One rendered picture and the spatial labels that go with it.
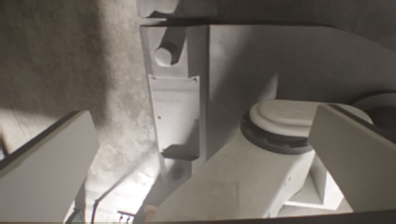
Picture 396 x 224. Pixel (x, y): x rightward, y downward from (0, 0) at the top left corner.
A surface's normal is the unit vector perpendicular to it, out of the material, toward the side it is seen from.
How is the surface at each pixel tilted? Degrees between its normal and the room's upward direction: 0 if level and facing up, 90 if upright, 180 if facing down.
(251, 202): 90
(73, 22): 0
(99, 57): 0
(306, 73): 0
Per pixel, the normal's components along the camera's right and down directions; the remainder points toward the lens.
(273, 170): -0.02, -0.87
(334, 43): -0.18, 0.48
